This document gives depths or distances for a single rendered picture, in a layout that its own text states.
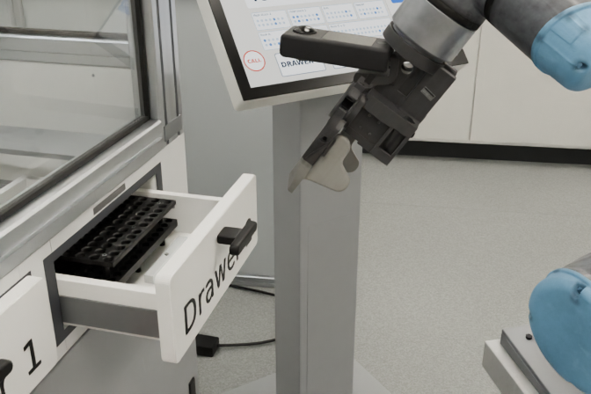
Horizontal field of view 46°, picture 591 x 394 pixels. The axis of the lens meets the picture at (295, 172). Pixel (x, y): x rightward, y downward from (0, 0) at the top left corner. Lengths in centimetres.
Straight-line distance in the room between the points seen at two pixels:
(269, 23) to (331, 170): 58
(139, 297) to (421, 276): 185
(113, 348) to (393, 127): 49
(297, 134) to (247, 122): 82
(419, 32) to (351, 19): 69
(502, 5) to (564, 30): 6
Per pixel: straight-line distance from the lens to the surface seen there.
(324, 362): 171
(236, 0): 128
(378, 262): 261
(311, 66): 127
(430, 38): 68
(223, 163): 228
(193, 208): 99
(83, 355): 91
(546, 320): 67
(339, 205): 151
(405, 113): 72
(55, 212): 79
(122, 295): 79
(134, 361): 104
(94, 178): 85
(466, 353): 220
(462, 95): 347
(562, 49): 62
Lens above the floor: 130
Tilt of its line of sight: 23 degrees down
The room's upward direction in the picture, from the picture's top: straight up
